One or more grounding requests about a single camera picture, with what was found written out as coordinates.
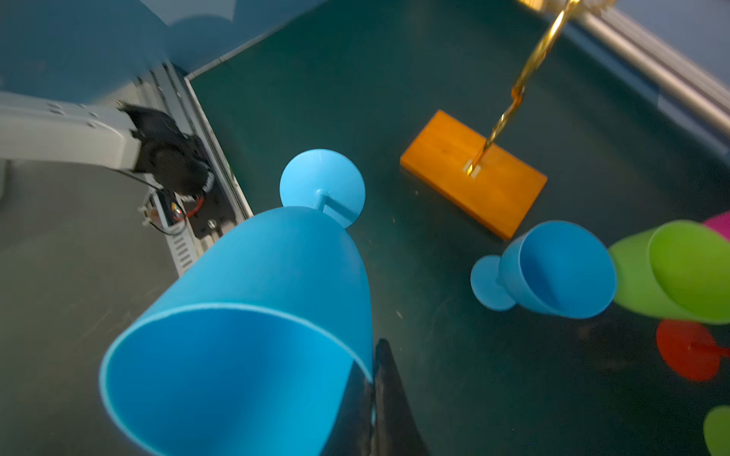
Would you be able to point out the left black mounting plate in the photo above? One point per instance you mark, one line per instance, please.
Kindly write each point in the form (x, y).
(216, 211)

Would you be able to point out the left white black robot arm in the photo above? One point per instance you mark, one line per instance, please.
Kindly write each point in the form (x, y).
(127, 138)

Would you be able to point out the pink wine glass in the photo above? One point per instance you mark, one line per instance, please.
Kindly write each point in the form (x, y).
(720, 224)

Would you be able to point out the gold wire glass rack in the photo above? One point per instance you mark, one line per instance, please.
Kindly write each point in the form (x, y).
(565, 11)

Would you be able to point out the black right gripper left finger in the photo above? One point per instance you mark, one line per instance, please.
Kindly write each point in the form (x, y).
(351, 433)

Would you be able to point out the orange wooden rack base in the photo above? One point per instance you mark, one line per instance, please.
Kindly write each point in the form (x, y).
(500, 191)

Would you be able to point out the red wine glass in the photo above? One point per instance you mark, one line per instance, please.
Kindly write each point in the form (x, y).
(690, 350)

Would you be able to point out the green wine glass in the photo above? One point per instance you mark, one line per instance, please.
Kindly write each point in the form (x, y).
(716, 431)
(679, 271)

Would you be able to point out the blue wine glass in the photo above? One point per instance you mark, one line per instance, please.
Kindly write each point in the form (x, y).
(251, 350)
(557, 268)

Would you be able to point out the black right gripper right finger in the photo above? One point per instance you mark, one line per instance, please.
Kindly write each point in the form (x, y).
(395, 432)

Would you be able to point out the aluminium front base rails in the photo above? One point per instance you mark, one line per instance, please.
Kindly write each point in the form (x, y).
(194, 197)

